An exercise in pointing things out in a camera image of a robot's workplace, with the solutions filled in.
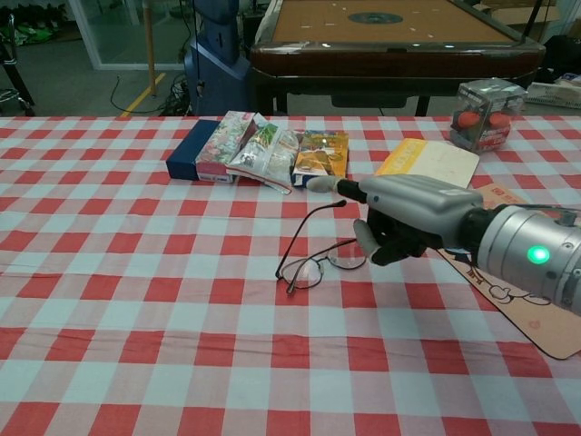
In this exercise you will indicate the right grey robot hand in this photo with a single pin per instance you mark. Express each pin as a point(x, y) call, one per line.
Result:
point(417, 204)

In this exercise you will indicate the thin metal frame eyeglasses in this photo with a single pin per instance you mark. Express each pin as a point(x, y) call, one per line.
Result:
point(302, 270)

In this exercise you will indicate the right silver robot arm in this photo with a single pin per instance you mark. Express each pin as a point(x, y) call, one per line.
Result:
point(526, 254)

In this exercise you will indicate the yellow white notebook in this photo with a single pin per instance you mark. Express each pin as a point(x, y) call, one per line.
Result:
point(436, 159)

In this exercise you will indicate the orange yellow snack box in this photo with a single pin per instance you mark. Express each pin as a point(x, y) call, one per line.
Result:
point(320, 156)

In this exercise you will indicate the clear pack with orange caps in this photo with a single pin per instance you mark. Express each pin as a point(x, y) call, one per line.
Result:
point(488, 118)

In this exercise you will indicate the cartoon girl mouse pad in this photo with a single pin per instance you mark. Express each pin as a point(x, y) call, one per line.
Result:
point(513, 313)

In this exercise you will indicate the clear plastic snack bag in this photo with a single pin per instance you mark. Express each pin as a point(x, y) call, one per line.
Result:
point(263, 154)

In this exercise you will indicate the brown mahjong table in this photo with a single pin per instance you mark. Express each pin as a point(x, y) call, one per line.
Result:
point(390, 41)

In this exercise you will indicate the white plastic basket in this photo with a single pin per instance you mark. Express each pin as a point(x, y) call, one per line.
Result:
point(551, 94)

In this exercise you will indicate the floral pink box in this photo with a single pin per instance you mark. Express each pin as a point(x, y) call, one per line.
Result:
point(222, 145)

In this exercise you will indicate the dark blue box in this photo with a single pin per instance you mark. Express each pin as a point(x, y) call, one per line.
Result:
point(188, 152)

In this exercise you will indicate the red white checkered tablecloth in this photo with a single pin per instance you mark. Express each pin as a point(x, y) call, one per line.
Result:
point(181, 318)

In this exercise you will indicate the wooden pole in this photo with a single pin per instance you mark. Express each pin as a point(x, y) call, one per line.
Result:
point(150, 50)

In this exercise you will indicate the black metal cart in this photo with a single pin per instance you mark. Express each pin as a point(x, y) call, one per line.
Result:
point(13, 68)

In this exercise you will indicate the blue machine pedestal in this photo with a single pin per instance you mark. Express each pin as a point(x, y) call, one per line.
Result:
point(218, 68)

